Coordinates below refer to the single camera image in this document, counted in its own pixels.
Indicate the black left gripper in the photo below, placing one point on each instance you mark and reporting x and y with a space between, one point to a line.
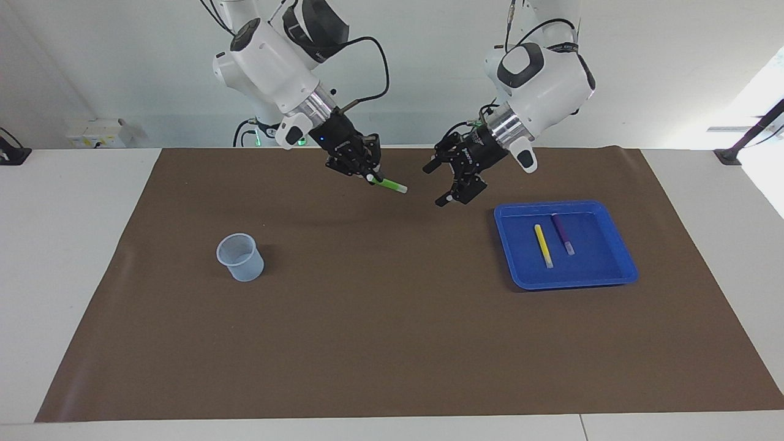
484 150

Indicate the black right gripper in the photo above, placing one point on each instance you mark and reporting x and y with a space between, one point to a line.
340 144

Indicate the green marker pen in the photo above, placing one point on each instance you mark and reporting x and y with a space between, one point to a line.
392 185

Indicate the yellow marker pen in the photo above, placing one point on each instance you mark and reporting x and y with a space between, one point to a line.
543 245

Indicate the purple marker pen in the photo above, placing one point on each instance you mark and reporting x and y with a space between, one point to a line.
562 233

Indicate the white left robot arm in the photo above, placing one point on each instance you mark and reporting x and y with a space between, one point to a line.
545 79

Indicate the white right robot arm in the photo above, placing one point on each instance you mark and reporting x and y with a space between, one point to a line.
269 61

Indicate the translucent plastic cup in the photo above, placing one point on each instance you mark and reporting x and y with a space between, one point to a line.
242 263

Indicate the blue plastic tray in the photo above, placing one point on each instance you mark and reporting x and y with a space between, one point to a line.
594 269

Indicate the brown table mat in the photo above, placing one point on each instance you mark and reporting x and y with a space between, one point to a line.
392 337

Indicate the black angled stand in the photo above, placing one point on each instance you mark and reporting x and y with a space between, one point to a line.
732 154

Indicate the black table clamp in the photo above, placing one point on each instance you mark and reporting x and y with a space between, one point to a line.
12 153

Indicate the white wall socket box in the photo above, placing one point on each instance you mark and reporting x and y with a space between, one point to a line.
98 133

